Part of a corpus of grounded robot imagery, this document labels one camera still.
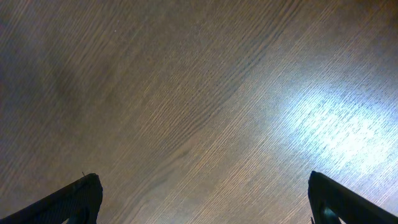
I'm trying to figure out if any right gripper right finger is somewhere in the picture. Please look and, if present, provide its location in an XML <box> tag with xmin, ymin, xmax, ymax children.
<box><xmin>308</xmin><ymin>171</ymin><xmax>397</xmax><ymax>224</ymax></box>

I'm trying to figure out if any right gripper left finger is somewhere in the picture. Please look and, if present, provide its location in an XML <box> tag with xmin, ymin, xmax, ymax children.
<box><xmin>1</xmin><ymin>173</ymin><xmax>103</xmax><ymax>224</ymax></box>

